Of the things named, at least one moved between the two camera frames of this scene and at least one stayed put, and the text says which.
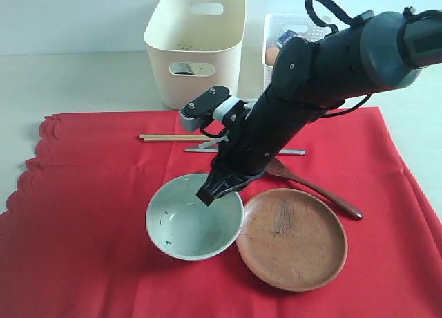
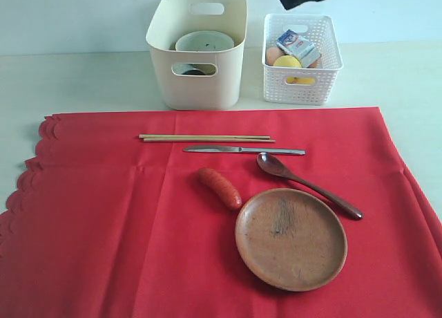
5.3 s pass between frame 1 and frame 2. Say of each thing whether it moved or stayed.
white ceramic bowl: moved
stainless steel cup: moved
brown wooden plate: stayed
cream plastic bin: stayed
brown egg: stayed
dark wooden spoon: stayed
